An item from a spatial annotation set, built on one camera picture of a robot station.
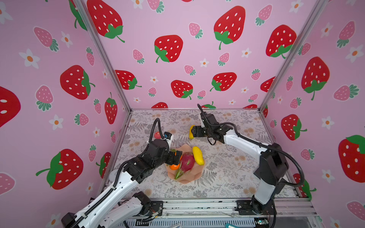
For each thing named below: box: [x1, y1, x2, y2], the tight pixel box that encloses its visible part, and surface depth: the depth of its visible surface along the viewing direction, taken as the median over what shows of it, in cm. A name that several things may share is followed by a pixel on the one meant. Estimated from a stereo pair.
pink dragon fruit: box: [180, 152, 195, 173], surface depth 85 cm
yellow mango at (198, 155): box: [192, 146, 205, 166], surface depth 86 cm
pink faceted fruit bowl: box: [165, 143, 206, 184], surface depth 85 cm
